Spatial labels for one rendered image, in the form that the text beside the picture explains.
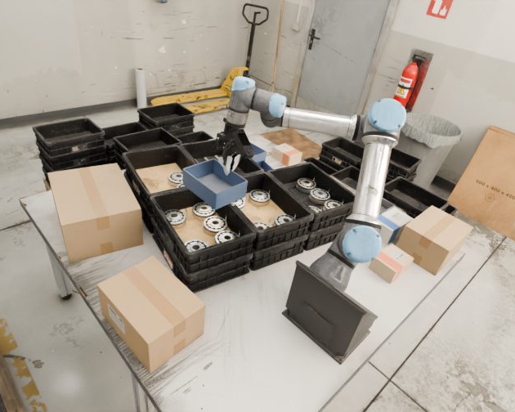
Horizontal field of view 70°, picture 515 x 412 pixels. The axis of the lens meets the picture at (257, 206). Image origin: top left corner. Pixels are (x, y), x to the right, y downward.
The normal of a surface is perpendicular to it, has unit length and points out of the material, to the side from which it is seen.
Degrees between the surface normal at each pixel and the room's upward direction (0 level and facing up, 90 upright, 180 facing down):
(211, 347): 0
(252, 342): 0
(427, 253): 90
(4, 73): 90
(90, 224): 90
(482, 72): 90
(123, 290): 0
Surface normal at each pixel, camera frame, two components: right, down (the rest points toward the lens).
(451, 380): 0.13, -0.81
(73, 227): 0.51, 0.55
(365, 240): -0.11, 0.05
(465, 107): -0.72, 0.32
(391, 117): -0.05, -0.21
